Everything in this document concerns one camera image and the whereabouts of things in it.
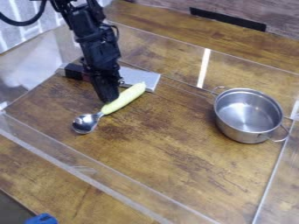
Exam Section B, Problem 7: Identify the black strip on wall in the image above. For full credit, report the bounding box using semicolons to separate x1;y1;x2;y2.
190;7;267;32

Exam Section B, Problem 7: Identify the blue object at bottom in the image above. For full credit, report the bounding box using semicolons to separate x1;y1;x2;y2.
24;213;59;224

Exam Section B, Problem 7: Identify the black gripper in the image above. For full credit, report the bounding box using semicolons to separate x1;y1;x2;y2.
75;24;122;103

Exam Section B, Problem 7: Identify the silver pot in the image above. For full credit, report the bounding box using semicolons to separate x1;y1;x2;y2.
211;86;290;144

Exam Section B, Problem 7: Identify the black cable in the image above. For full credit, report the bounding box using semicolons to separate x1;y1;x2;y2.
0;0;50;27

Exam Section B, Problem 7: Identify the spoon with yellow handle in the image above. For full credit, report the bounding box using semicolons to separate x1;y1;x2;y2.
72;82;146;135

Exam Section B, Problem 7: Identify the grey block with dark end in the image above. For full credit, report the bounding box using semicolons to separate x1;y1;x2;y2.
56;63;162;92

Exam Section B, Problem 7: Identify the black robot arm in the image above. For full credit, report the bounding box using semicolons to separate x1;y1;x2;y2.
51;0;122;103

